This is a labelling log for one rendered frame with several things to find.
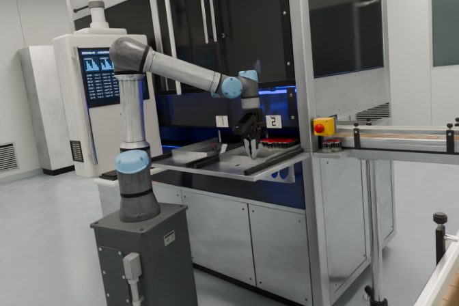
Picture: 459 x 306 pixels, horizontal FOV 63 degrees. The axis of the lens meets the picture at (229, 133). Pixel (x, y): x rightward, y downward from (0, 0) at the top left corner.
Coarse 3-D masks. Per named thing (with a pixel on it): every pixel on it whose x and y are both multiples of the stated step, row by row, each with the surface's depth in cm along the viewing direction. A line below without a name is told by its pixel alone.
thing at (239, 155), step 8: (224, 152) 171; (232, 152) 175; (240, 152) 179; (264, 152) 176; (272, 152) 174; (280, 152) 159; (224, 160) 167; (232, 160) 163; (240, 160) 160; (248, 160) 157; (256, 160) 154; (264, 160) 151
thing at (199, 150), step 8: (192, 144) 202; (200, 144) 206; (208, 144) 211; (216, 144) 211; (232, 144) 188; (240, 144) 192; (176, 152) 189; (184, 152) 185; (192, 152) 181; (200, 152) 177; (208, 152) 175; (216, 152) 179
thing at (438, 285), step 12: (444, 216) 61; (444, 228) 62; (444, 240) 62; (456, 240) 60; (444, 252) 62; (456, 252) 54; (444, 264) 58; (456, 264) 53; (432, 276) 55; (444, 276) 49; (456, 276) 55; (432, 288) 47; (444, 288) 48; (456, 288) 53; (420, 300) 50; (432, 300) 44; (444, 300) 50; (456, 300) 50
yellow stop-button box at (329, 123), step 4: (316, 120) 161; (320, 120) 160; (324, 120) 158; (328, 120) 157; (332, 120) 160; (324, 124) 159; (328, 124) 158; (332, 124) 160; (324, 128) 159; (328, 128) 158; (332, 128) 160; (336, 128) 163; (324, 132) 159; (328, 132) 158; (332, 132) 160; (336, 132) 163
